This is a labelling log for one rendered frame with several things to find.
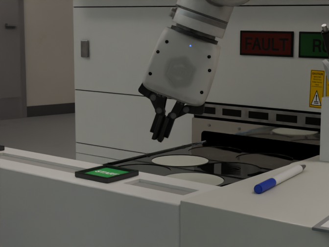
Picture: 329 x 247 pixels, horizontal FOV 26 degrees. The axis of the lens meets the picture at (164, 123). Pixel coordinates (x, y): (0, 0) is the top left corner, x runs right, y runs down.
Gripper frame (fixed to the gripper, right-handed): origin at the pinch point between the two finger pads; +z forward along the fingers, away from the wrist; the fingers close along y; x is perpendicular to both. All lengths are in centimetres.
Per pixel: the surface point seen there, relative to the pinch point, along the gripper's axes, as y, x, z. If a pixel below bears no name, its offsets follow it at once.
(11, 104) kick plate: -219, 646, 147
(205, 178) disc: 9.2, 1.5, 5.4
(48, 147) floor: -128, 489, 137
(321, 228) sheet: 20, -46, -4
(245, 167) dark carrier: 14.8, 11.0, 3.3
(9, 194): -13.9, -21.8, 11.4
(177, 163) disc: 3.8, 11.4, 6.9
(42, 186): -9.4, -25.2, 7.7
